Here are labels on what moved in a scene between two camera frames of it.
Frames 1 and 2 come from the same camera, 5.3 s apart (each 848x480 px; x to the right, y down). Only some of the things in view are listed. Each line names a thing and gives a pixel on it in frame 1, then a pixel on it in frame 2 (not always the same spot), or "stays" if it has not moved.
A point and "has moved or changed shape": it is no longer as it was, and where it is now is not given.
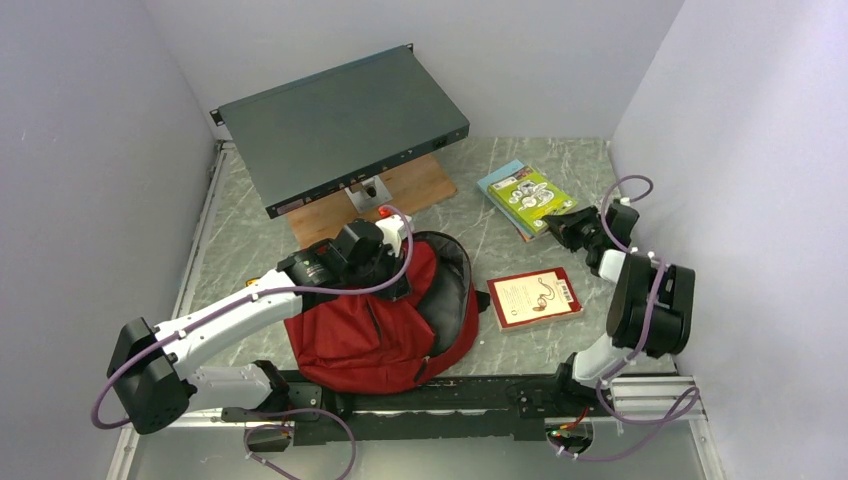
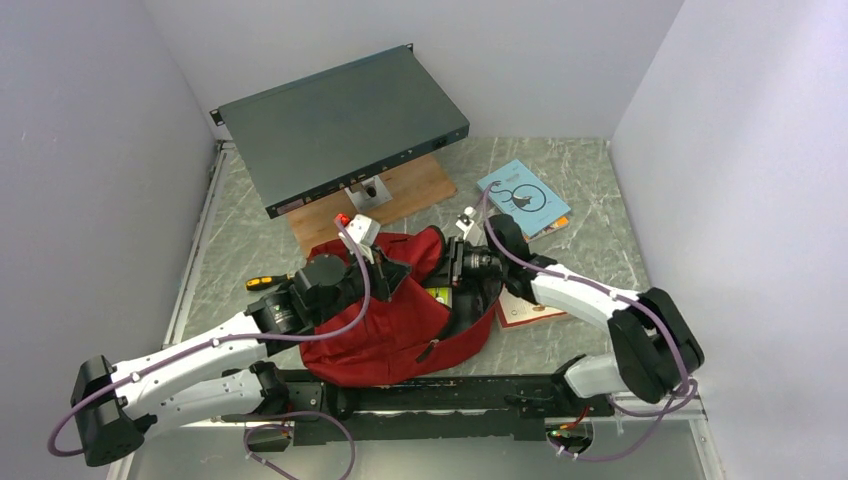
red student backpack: (369, 344) has moved or changed shape
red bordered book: (533, 298) stays
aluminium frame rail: (220, 147) stays
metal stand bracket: (373, 195) stays
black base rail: (451, 406) stays
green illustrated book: (527, 196) → (443, 295)
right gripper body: (582, 231) → (466, 264)
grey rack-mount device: (339, 127) stays
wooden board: (414, 186) stays
